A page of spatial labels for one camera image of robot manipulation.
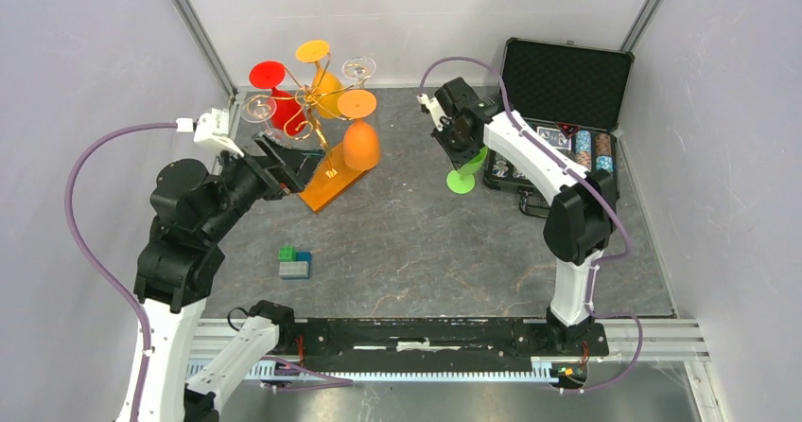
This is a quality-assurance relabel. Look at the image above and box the blue toy brick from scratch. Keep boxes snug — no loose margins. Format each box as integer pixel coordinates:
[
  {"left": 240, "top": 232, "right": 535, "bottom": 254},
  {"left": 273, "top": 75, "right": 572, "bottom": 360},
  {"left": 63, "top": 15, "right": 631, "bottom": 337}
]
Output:
[{"left": 296, "top": 251, "right": 313, "bottom": 265}]

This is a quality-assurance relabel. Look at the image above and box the wooden rack base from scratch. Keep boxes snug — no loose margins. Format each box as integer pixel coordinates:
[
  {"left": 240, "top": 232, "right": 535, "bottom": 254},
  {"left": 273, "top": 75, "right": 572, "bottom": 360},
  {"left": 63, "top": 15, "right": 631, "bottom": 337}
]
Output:
[{"left": 299, "top": 142, "right": 381, "bottom": 214}]

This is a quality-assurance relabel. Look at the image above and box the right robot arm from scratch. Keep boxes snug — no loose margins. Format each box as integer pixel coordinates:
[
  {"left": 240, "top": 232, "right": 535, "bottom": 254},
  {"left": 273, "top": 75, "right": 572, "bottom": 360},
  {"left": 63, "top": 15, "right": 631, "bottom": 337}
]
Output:
[{"left": 417, "top": 78, "right": 617, "bottom": 354}]

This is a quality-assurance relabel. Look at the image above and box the yellow-orange plastic wine glass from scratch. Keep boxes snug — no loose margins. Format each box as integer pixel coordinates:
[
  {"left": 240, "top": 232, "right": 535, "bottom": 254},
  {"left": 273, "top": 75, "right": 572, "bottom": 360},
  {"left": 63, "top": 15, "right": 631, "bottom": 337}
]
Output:
[{"left": 295, "top": 40, "right": 344, "bottom": 119}]

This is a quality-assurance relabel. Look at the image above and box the orange plastic wine glass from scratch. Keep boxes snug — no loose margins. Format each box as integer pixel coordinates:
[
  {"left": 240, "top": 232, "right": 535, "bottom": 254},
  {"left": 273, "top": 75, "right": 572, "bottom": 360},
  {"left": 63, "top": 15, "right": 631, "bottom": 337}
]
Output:
[{"left": 338, "top": 89, "right": 381, "bottom": 171}]

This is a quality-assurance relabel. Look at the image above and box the green plastic wine glass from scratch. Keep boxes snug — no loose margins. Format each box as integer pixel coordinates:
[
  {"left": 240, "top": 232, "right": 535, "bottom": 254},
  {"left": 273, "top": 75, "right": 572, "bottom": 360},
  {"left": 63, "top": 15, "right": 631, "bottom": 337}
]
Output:
[{"left": 446, "top": 147, "right": 488, "bottom": 195}]

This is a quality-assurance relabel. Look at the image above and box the green toy brick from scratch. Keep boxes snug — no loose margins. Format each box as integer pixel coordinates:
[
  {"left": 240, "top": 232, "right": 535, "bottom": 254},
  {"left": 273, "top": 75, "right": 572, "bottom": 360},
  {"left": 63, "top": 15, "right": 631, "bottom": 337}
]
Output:
[{"left": 277, "top": 246, "right": 297, "bottom": 262}]

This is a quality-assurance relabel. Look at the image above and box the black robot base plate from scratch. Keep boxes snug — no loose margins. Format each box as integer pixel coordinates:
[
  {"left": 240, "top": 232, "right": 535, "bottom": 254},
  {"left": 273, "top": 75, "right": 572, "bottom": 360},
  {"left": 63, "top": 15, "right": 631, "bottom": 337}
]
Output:
[{"left": 273, "top": 317, "right": 610, "bottom": 373}]

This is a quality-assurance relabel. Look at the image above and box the red plastic wine glass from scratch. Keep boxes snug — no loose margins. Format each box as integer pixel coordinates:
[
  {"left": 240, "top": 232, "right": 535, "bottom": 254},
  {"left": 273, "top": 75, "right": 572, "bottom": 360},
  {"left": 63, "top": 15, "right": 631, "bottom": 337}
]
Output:
[{"left": 249, "top": 61, "right": 306, "bottom": 137}]

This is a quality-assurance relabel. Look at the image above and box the clear wine glass back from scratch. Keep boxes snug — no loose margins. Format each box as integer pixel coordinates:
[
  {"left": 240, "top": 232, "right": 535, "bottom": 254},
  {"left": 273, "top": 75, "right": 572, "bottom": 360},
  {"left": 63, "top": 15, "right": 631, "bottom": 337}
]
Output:
[{"left": 341, "top": 56, "right": 376, "bottom": 89}]

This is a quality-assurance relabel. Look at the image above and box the black poker chip case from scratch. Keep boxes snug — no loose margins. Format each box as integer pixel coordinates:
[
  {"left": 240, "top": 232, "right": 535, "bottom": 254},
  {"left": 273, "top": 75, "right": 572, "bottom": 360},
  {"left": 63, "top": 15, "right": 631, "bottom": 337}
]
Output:
[{"left": 501, "top": 38, "right": 635, "bottom": 180}]

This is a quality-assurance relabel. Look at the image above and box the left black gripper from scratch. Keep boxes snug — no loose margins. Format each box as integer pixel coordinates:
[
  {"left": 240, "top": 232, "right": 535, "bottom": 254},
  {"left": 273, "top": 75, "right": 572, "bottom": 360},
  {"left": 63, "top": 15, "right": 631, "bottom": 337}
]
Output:
[{"left": 202, "top": 128, "right": 327, "bottom": 238}]

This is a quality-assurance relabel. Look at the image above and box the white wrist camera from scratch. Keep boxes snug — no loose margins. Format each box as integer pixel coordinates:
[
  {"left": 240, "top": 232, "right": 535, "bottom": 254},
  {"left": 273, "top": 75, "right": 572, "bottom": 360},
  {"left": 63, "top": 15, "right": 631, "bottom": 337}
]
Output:
[
  {"left": 175, "top": 108, "right": 245, "bottom": 157},
  {"left": 417, "top": 94, "right": 447, "bottom": 132}
]

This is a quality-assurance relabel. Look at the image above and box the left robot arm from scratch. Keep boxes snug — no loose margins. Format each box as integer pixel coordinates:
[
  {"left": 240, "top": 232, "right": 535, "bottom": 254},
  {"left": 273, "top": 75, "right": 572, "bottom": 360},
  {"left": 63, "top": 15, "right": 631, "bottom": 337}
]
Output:
[{"left": 119, "top": 133, "right": 326, "bottom": 421}]

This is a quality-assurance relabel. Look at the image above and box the grey toy brick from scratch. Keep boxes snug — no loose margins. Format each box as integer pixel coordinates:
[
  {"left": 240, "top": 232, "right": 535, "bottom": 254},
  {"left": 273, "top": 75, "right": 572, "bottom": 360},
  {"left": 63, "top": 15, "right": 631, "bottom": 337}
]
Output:
[{"left": 278, "top": 260, "right": 310, "bottom": 280}]

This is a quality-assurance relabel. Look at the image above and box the clear wine glass left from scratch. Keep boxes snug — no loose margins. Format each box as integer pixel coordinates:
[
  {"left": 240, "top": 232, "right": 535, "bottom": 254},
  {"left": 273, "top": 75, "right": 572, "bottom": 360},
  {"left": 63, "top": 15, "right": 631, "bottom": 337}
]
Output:
[{"left": 240, "top": 93, "right": 280, "bottom": 143}]

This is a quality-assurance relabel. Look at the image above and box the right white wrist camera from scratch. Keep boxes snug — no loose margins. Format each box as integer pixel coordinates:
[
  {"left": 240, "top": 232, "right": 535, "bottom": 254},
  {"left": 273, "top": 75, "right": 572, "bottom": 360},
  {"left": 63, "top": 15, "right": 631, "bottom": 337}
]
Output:
[{"left": 417, "top": 94, "right": 447, "bottom": 132}]

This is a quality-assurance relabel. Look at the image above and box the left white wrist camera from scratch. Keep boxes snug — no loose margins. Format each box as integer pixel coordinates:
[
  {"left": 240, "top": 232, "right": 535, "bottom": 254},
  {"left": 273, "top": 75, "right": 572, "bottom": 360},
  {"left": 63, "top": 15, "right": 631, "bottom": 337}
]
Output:
[{"left": 175, "top": 108, "right": 245, "bottom": 157}]

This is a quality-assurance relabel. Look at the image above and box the playing card deck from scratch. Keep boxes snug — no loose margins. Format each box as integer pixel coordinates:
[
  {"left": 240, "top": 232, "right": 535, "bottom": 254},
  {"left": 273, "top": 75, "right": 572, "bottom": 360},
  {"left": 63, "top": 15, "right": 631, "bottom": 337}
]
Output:
[{"left": 536, "top": 127, "right": 572, "bottom": 150}]

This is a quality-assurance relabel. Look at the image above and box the clear wine glass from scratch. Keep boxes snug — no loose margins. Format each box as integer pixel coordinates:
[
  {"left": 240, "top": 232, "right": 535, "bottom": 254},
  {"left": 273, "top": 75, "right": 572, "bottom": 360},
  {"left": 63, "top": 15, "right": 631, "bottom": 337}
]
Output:
[
  {"left": 240, "top": 93, "right": 280, "bottom": 143},
  {"left": 341, "top": 56, "right": 376, "bottom": 89}
]

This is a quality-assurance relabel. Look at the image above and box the gold wire glass rack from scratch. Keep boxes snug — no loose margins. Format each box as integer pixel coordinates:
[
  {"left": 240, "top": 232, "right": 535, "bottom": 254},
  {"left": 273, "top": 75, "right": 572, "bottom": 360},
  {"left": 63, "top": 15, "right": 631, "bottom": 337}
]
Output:
[{"left": 245, "top": 41, "right": 381, "bottom": 171}]

